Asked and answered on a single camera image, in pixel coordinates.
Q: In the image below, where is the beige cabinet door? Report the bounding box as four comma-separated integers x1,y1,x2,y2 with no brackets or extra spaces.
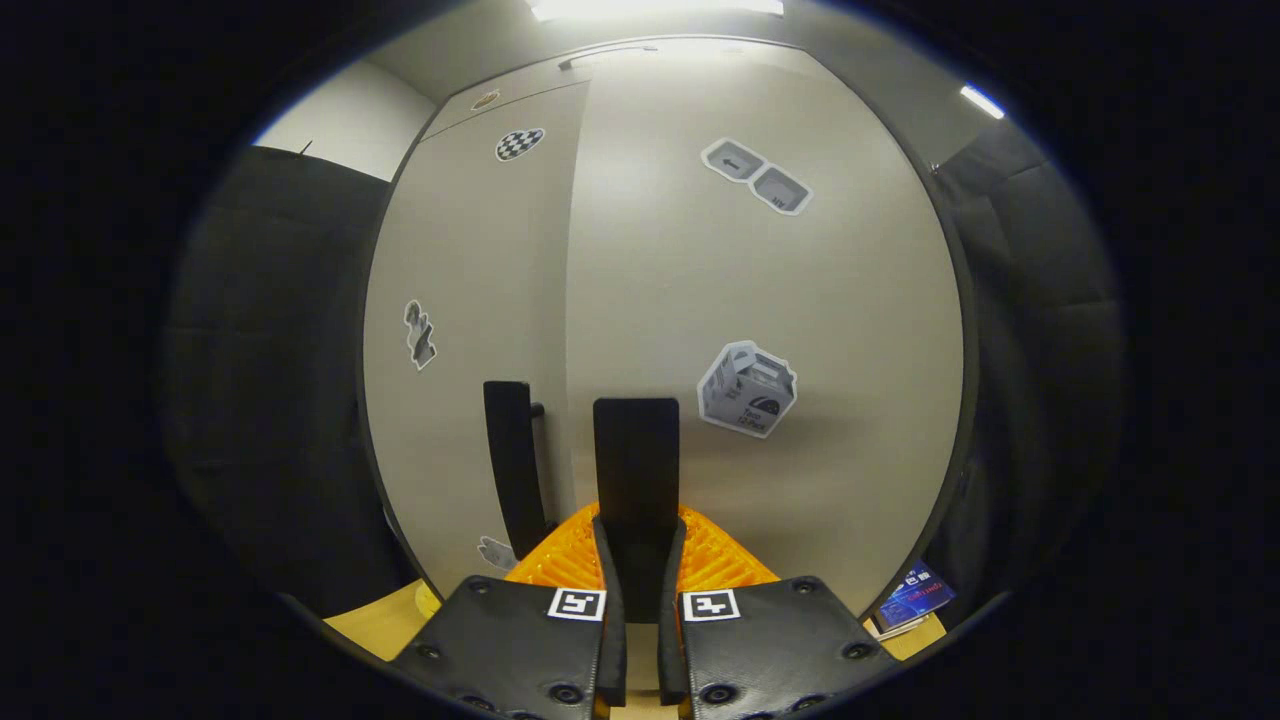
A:
362,82,591,601
565,50,966,619

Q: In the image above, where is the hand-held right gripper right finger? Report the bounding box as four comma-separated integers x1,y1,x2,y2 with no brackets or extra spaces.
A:
655,505,901,720

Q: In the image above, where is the large ceiling light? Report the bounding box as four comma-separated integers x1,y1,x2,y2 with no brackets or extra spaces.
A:
525,0,786,23

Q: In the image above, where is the black backdrop cloth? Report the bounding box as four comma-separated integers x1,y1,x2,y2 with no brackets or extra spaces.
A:
930,120,1126,601
160,145,421,616

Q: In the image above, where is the black door handle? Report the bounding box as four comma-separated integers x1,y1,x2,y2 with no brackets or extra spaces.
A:
593,397,681,626
483,380,556,561

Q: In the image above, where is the beige double-door shoe cabinet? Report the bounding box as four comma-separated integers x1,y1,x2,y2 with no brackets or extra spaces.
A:
355,35,986,626

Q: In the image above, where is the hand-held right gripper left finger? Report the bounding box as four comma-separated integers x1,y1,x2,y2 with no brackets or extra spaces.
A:
385,503,629,720

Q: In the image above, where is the metal cabinet top handle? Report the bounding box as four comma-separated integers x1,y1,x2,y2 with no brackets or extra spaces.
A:
558,44,661,71

